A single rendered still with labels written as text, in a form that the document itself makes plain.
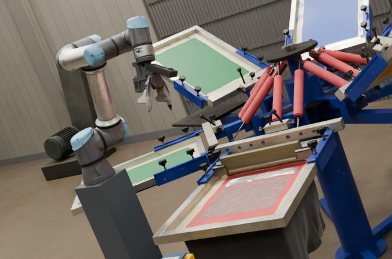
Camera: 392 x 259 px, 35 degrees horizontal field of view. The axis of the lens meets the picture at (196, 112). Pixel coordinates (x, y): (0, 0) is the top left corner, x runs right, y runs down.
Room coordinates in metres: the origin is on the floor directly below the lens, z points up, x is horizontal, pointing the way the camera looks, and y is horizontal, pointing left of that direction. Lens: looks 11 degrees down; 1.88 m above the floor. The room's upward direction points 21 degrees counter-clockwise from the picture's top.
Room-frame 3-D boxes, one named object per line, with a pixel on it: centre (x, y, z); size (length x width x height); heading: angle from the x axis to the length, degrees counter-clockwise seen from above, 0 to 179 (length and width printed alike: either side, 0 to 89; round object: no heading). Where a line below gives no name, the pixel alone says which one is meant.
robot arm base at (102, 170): (2.76, 0.52, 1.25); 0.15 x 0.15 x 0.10
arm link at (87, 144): (2.76, 0.52, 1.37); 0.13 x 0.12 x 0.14; 120
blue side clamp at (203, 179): (2.90, 0.02, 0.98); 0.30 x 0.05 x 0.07; 150
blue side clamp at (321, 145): (2.62, -0.46, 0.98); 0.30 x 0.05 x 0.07; 150
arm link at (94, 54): (2.47, 0.35, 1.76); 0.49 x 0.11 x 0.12; 30
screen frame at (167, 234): (2.56, -0.10, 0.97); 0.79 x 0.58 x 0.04; 150
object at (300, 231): (2.40, -0.25, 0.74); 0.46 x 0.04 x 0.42; 150
